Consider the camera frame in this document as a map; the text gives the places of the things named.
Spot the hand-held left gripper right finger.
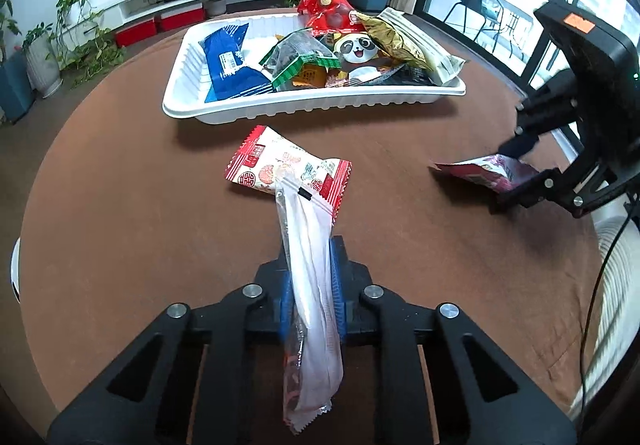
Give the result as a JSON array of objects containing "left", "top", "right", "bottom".
[{"left": 329, "top": 236, "right": 583, "bottom": 445}]

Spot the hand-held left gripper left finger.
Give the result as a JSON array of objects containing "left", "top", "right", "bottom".
[{"left": 47, "top": 245, "right": 297, "bottom": 445}]

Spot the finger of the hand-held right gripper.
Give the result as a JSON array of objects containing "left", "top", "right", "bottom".
[
  {"left": 500, "top": 70, "right": 583, "bottom": 158},
  {"left": 495, "top": 167, "right": 626, "bottom": 219}
]

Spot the translucent white long packet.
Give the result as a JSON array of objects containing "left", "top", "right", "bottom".
[{"left": 274, "top": 175, "right": 347, "bottom": 436}]

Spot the pink snack packet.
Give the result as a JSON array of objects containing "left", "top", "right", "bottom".
[{"left": 429, "top": 152, "right": 541, "bottom": 193}]

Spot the large white red packet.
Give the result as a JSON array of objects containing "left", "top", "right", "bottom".
[{"left": 377, "top": 7, "right": 466, "bottom": 86}]

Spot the gold snack packet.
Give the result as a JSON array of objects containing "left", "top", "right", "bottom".
[{"left": 356, "top": 11, "right": 430, "bottom": 70}]

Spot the white plastic tray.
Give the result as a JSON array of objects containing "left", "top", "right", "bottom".
[{"left": 162, "top": 14, "right": 467, "bottom": 124}]

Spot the orange snack packet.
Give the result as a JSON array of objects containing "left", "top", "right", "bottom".
[{"left": 292, "top": 64, "right": 333, "bottom": 89}]

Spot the green snack packet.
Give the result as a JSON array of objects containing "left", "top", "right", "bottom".
[{"left": 260, "top": 31, "right": 341, "bottom": 90}]

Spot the large red snack bag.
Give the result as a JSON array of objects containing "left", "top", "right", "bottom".
[{"left": 297, "top": 0, "right": 368, "bottom": 36}]

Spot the black patio chair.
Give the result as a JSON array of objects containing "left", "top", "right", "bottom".
[{"left": 442, "top": 0, "right": 506, "bottom": 42}]

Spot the red white patterned packet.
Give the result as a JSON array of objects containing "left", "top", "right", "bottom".
[{"left": 222, "top": 125, "right": 352, "bottom": 218}]

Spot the black snack packet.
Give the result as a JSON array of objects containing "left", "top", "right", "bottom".
[{"left": 345, "top": 65, "right": 436, "bottom": 86}]

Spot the panda print snack packet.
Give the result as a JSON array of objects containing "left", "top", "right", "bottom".
[{"left": 332, "top": 32, "right": 398, "bottom": 83}]

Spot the blue snack packet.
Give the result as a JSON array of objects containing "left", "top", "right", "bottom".
[{"left": 198, "top": 22, "right": 273, "bottom": 102}]

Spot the white rounded object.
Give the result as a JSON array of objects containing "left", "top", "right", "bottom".
[{"left": 10, "top": 237, "right": 24, "bottom": 304}]

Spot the red storage box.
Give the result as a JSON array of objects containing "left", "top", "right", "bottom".
[
  {"left": 156, "top": 6, "right": 207, "bottom": 32},
  {"left": 114, "top": 19, "right": 158, "bottom": 48}
]

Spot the trailing vine plant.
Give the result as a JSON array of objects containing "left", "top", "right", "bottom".
[{"left": 62, "top": 22, "right": 128, "bottom": 86}]

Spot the plant in speckled white pot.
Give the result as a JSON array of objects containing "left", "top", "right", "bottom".
[{"left": 21, "top": 22, "right": 64, "bottom": 99}]

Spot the bushy plant dark blue pot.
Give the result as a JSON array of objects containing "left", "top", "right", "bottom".
[{"left": 0, "top": 0, "right": 37, "bottom": 124}]

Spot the black cable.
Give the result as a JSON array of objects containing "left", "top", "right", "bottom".
[{"left": 580, "top": 195, "right": 640, "bottom": 431}]

